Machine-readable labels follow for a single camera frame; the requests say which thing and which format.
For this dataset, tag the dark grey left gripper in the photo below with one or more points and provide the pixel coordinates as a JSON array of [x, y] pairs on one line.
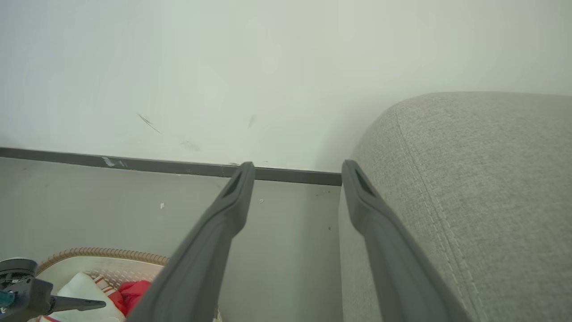
[[27, 295]]

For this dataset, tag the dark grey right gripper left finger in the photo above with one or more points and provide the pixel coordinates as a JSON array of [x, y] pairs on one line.
[[210, 250]]

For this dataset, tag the pale white cloth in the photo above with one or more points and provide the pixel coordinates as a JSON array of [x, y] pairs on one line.
[[85, 288]]

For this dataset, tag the red basketball jersey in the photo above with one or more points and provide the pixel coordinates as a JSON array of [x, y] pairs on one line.
[[134, 293]]

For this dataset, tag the grey fabric sofa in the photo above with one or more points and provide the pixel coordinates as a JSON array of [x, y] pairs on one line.
[[491, 179]]

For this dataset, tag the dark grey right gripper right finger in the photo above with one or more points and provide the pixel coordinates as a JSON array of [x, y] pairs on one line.
[[393, 268]]

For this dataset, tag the cream perforated laundry basket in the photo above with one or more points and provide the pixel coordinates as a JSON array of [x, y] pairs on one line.
[[107, 259]]

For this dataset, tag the dark grey baseboard strip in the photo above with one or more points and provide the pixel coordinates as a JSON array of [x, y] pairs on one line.
[[156, 164]]

